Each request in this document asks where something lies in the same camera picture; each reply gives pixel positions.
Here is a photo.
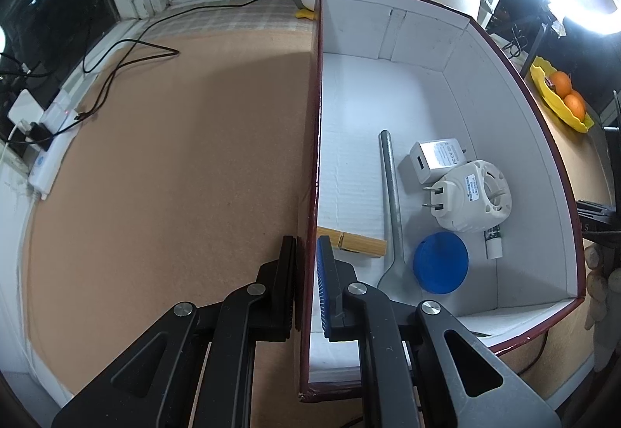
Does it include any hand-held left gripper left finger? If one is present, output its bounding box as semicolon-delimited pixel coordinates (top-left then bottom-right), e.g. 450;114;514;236
51;235;299;428

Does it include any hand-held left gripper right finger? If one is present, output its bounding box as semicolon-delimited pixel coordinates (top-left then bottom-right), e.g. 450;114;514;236
315;236;561;428

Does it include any wooden clothespin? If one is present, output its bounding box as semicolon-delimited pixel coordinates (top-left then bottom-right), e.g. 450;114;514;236
317;225;388;258

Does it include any blue round lid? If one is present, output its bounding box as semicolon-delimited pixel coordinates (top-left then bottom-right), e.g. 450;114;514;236
413;232;470;295

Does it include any metal spoon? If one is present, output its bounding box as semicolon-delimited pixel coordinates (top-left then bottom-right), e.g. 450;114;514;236
376;130;411;293

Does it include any white plug-in device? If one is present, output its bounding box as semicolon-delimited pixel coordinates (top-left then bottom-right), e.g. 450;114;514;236
423;159;513;233

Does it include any white usb charger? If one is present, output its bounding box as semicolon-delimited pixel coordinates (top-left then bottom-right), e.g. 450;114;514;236
409;137;470;184

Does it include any white cardboard box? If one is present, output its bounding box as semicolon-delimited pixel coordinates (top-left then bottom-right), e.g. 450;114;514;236
297;0;588;404

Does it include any person's right hand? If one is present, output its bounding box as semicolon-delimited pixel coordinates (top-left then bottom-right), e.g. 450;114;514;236
583;244;621;373

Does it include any orange fruit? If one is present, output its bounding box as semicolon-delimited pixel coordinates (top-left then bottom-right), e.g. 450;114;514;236
564;93;587;121
550;71;573;96

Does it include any yellow leaf-shaped bowl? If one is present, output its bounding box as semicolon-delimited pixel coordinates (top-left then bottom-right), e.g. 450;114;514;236
530;58;595;134

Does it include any orange blanket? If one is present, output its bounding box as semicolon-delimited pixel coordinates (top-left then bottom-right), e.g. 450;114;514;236
22;28;621;409

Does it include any white power strip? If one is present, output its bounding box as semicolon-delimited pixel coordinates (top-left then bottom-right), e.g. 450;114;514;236
29;88;83;201

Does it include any checked cloth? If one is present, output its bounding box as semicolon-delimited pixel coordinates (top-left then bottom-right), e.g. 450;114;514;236
138;0;318;41

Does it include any black plug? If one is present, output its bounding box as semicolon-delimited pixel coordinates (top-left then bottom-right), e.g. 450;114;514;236
22;120;52;142

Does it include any white power adapter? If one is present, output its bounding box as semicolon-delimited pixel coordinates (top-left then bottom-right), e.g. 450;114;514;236
9;89;44;128

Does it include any black cable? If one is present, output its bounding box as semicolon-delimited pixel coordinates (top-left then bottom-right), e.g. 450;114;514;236
80;0;297;121

